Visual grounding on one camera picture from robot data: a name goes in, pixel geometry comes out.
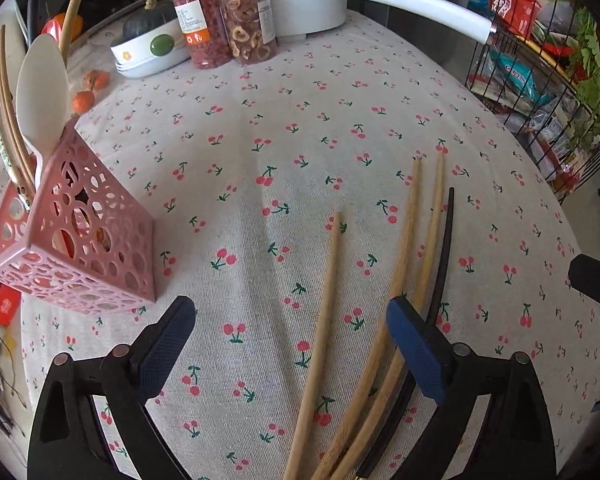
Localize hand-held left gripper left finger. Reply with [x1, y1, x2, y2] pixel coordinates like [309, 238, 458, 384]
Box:
[26, 296, 197, 480]

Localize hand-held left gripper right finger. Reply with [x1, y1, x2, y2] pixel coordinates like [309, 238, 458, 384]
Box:
[386, 296, 558, 480]

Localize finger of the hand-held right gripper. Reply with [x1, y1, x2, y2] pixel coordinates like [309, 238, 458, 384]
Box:
[567, 254, 600, 328]

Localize pink perforated utensil holder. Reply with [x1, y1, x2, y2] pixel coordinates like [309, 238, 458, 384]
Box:
[0, 125, 157, 317]

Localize black chopstick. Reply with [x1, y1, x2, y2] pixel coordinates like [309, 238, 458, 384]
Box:
[355, 187, 456, 480]

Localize white plastic spoon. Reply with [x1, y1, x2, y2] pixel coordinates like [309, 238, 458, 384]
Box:
[16, 34, 71, 161]

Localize red box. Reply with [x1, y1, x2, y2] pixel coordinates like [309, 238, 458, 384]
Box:
[0, 285, 23, 328]

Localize blue snack packet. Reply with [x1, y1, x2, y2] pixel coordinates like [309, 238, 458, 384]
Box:
[480, 52, 541, 106]

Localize leafy green herbs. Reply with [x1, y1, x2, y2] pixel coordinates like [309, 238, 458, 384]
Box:
[565, 7, 600, 156]

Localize cherry print tablecloth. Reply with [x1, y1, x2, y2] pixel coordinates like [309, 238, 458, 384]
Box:
[17, 10, 600, 480]

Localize white flower print bowl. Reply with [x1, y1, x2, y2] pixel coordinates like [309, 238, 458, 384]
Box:
[111, 16, 191, 79]

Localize jar of red dried fruit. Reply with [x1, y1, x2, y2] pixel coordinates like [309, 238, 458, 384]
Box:
[167, 0, 233, 70]

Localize jar of dried fruit rings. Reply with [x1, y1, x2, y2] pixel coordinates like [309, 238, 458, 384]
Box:
[215, 0, 279, 66]

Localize green kabocha squash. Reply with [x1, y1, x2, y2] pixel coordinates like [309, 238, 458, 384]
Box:
[122, 0, 181, 41]

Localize large orange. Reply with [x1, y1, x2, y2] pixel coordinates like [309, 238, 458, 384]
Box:
[40, 12, 83, 43]

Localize black cable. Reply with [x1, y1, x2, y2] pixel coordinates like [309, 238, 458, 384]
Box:
[0, 340, 31, 411]

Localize black wire rack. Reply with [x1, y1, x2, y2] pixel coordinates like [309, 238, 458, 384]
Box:
[465, 5, 600, 206]

